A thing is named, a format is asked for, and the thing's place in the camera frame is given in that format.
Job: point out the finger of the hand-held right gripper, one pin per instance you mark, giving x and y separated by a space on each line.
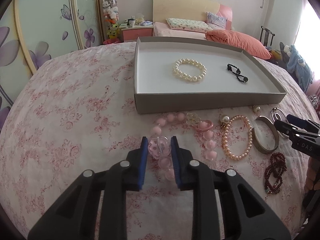
283 127
297 121

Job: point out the pink bed with beige headboard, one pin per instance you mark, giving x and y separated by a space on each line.
180 5

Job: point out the dark wooden chair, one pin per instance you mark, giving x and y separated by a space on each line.
266 35

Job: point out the colourful toy pile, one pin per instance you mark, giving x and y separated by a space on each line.
275 54

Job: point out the wardrobe with purple flower doors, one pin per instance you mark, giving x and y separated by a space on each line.
45 17

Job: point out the blue plush toy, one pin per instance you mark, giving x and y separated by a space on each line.
298 65

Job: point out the lavender pillow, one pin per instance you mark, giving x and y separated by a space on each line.
216 20

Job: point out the folded orange quilt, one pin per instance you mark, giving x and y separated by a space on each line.
237 41

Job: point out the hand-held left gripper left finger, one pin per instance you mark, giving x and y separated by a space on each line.
143 160

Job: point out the white mug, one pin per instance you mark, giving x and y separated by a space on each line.
132 23

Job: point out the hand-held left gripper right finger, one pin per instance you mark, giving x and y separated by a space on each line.
175 160

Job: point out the clear tube of plush toys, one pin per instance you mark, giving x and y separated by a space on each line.
110 10

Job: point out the pearl earring with gold clasp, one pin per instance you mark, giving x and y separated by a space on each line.
225 119

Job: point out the small pearl earring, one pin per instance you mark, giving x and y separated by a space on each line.
256 109

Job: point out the pink and white nightstand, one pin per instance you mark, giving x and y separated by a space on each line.
137 33

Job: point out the grey cardboard tray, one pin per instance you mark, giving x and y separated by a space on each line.
155 80

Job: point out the silver cuff bangle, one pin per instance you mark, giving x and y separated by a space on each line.
271 125

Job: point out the person's right hand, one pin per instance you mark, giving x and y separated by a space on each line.
313 175

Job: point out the floral print pillow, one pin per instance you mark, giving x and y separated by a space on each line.
187 24

